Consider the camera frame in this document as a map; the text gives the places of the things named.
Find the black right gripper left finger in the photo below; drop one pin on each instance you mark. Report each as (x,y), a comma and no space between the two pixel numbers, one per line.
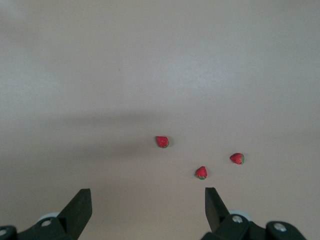
(75,215)

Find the red toy strawberry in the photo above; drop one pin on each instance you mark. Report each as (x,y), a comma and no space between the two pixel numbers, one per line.
(201,173)
(162,141)
(237,158)

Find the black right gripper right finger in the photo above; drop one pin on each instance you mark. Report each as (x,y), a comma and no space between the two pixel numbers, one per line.
(217,217)

